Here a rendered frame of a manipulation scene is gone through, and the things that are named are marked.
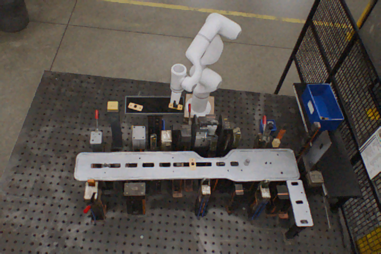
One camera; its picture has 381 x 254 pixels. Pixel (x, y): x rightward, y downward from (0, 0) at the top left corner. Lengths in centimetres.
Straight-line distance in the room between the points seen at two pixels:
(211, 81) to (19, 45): 271
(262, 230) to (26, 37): 339
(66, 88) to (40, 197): 92
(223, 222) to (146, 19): 297
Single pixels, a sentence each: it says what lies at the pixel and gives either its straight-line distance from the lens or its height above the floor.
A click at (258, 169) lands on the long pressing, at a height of 100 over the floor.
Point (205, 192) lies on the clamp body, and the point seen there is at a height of 104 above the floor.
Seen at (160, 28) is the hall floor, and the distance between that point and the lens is 454.
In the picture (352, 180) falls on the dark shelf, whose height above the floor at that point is 103.
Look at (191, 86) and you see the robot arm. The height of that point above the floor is 145.
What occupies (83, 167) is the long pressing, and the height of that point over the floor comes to 100.
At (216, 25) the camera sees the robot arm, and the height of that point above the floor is 164.
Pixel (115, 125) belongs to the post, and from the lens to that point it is 239.
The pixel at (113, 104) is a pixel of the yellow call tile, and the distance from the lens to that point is 227.
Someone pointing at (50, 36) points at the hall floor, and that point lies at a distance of 455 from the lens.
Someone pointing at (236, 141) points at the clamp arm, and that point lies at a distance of 231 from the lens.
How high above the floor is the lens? 294
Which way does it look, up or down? 55 degrees down
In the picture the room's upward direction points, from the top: 8 degrees clockwise
